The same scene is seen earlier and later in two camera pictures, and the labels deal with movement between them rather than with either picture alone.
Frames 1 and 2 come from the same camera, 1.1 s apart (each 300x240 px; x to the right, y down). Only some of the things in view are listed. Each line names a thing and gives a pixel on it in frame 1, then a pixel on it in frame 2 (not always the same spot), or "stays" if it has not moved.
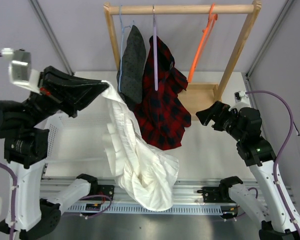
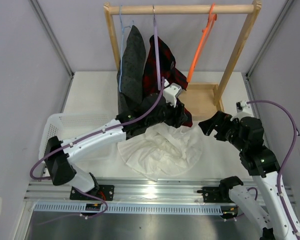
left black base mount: [105, 190] stays
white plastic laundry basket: [78, 139] stays
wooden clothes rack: [198, 97] stays
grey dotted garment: [132, 69] stays
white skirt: [143, 171] → [162, 150]
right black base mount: [216, 194] stays
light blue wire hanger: [123, 28] stays
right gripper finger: [206, 115] → [208, 125]
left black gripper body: [54, 92] → [168, 115]
